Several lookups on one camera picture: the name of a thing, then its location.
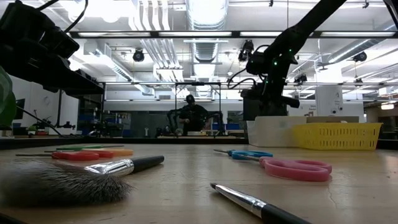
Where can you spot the black overhead camera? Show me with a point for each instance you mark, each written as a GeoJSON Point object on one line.
{"type": "Point", "coordinates": [247, 48]}

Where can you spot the black background monitor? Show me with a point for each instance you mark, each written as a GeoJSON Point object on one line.
{"type": "Point", "coordinates": [248, 110]}

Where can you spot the white column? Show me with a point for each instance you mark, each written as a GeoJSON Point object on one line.
{"type": "Point", "coordinates": [326, 99]}

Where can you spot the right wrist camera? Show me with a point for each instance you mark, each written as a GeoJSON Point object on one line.
{"type": "Point", "coordinates": [255, 63]}

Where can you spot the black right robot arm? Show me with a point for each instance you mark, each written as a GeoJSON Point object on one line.
{"type": "Point", "coordinates": [311, 21]}

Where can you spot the green scissors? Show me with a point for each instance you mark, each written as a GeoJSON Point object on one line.
{"type": "Point", "coordinates": [77, 147]}

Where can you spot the black paintbrush wide silver ferrule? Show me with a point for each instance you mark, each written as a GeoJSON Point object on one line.
{"type": "Point", "coordinates": [248, 203]}

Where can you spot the black ceiling spotlight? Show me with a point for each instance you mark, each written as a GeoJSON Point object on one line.
{"type": "Point", "coordinates": [300, 78]}
{"type": "Point", "coordinates": [138, 56]}
{"type": "Point", "coordinates": [360, 56]}

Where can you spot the blue scissors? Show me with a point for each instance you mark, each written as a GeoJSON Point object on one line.
{"type": "Point", "coordinates": [250, 154]}

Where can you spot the orange scissors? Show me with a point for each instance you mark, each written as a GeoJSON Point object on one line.
{"type": "Point", "coordinates": [122, 152]}

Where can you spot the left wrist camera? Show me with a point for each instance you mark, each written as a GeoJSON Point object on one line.
{"type": "Point", "coordinates": [59, 40]}

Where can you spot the pink scissors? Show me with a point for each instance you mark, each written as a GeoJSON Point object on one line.
{"type": "Point", "coordinates": [295, 171]}

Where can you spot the background black station frame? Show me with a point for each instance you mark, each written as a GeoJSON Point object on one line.
{"type": "Point", "coordinates": [199, 83]}

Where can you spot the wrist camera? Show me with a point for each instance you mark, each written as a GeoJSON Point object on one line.
{"type": "Point", "coordinates": [255, 63]}
{"type": "Point", "coordinates": [59, 40]}

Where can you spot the person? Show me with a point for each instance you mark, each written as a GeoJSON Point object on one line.
{"type": "Point", "coordinates": [192, 115]}

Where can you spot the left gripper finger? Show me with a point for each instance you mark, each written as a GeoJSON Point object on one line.
{"type": "Point", "coordinates": [77, 79]}
{"type": "Point", "coordinates": [84, 90]}

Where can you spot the white plastic bin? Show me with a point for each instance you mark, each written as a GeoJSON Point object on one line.
{"type": "Point", "coordinates": [264, 137]}

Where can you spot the green leafy plant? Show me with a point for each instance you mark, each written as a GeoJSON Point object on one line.
{"type": "Point", "coordinates": [7, 105]}

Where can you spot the yellow plastic basket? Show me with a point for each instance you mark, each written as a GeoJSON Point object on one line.
{"type": "Point", "coordinates": [337, 137]}

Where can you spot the large fluffy black brush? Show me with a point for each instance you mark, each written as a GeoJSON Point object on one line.
{"type": "Point", "coordinates": [62, 185]}

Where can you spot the red scissors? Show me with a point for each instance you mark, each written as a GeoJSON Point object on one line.
{"type": "Point", "coordinates": [74, 155]}

